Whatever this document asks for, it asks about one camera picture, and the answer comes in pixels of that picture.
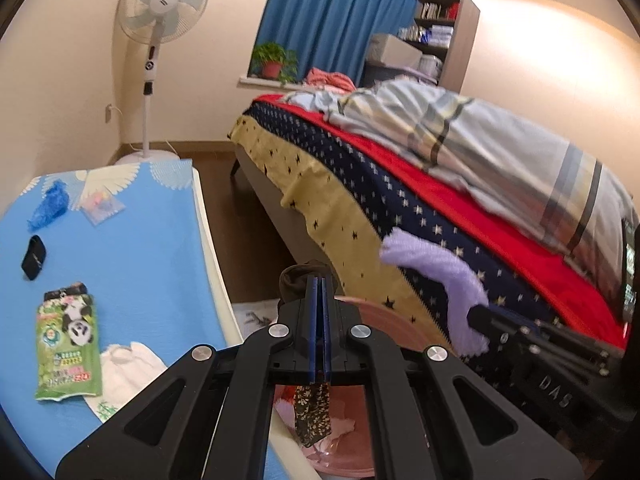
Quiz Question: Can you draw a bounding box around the black floral fabric pouch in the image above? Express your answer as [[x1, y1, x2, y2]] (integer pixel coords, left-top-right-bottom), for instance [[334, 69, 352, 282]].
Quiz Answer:
[[278, 260, 333, 448]]

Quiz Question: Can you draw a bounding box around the pink trash basin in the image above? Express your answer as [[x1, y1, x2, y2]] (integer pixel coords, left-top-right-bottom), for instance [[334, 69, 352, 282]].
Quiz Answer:
[[300, 296, 444, 479]]

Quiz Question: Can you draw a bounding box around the white plastic bag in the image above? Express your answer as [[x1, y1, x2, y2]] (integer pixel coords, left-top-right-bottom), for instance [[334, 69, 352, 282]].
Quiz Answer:
[[84, 341, 167, 422]]

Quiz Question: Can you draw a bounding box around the green panda snack packet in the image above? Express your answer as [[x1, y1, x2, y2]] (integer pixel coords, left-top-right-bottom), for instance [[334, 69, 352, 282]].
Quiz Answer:
[[35, 282, 102, 402]]

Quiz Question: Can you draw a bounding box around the plaid grey blanket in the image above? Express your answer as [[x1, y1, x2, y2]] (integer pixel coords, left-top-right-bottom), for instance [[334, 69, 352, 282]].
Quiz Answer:
[[282, 79, 639, 300]]

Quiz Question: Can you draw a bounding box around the blue patterned table mat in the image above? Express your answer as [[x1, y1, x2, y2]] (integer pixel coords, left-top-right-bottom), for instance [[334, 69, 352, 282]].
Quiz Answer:
[[1, 165, 228, 474]]

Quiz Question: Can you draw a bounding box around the clear bag with pink items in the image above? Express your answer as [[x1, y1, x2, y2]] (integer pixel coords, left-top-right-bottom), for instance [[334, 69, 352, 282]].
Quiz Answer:
[[80, 190, 126, 226]]

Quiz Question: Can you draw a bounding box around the bed with starry sheets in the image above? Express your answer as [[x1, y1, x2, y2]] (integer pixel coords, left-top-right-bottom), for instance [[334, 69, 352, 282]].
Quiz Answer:
[[230, 96, 627, 348]]

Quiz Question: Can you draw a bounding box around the wooden bookshelf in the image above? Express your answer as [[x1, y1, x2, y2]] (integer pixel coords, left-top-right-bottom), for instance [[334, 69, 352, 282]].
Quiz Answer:
[[359, 0, 480, 92]]

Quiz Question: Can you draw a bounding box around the pink clothing pile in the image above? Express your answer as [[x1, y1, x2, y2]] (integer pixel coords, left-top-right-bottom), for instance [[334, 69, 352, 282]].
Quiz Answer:
[[305, 67, 357, 93]]

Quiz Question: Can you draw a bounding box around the white cardboard box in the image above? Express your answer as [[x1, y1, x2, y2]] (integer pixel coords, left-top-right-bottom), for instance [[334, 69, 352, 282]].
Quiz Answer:
[[366, 34, 422, 70]]

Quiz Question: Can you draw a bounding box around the potted green plant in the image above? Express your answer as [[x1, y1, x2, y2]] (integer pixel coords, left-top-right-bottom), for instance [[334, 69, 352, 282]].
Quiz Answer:
[[250, 41, 298, 84]]

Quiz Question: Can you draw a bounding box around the blue curtain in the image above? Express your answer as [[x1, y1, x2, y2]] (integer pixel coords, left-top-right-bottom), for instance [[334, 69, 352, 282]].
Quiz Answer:
[[255, 0, 418, 84]]

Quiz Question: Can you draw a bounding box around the white standing fan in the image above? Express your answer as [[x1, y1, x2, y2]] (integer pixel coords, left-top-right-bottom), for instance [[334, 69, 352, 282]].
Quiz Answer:
[[117, 0, 208, 165]]

